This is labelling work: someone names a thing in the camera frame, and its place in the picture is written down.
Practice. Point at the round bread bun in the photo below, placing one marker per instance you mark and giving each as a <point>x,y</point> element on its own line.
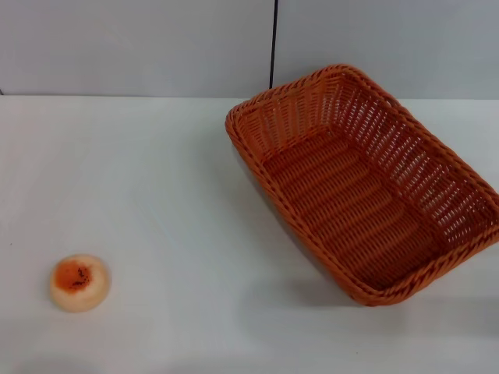
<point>80,282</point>

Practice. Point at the orange woven plastic basket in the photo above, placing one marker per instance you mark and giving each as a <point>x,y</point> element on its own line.
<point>343,202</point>

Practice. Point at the black vertical wall strip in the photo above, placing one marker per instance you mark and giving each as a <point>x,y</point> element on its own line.
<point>274,43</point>

